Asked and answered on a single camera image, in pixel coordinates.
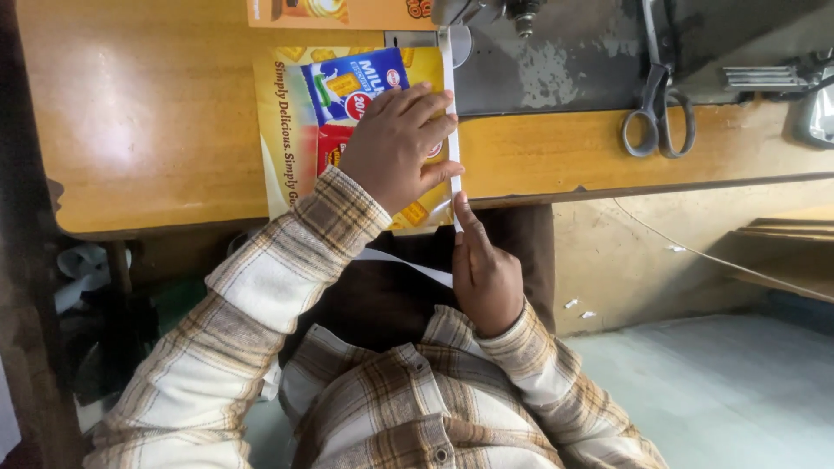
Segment ribbed metal plate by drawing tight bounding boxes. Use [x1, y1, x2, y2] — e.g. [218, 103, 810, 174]
[722, 65, 811, 91]

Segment grey metal machine part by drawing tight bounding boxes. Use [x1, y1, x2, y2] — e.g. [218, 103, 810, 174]
[791, 64, 834, 149]

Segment person's left hand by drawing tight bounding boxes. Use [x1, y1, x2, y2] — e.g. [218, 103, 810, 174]
[338, 81, 466, 216]

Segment yellow printed banner sheet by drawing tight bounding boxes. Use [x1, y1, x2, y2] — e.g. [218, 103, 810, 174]
[252, 46, 461, 237]

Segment white crumpled cloth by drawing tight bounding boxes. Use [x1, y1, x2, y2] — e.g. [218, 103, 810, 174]
[54, 244, 132, 315]

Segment grey sewing machine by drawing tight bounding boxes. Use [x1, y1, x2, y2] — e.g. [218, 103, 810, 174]
[384, 0, 834, 119]

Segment person's right hand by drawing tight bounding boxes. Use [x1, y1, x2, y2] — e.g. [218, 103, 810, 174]
[451, 191, 526, 339]

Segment person's plaid shirt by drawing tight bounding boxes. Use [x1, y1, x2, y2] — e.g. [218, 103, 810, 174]
[279, 305, 569, 469]

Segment white edging strip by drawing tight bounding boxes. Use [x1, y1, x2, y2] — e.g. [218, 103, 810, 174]
[437, 26, 465, 233]

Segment grey metal scissors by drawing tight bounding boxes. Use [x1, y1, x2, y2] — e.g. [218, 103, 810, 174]
[620, 0, 697, 160]

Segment person's brown trousers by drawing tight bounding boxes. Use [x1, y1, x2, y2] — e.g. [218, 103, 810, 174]
[279, 204, 556, 367]

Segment thin white cord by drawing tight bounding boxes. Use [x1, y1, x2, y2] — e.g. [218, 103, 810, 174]
[611, 197, 834, 295]

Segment orange printed sheet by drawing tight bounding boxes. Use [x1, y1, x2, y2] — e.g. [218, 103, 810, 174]
[245, 0, 438, 31]

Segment wooden planks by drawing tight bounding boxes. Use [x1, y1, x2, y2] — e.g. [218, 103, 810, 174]
[726, 218, 834, 304]

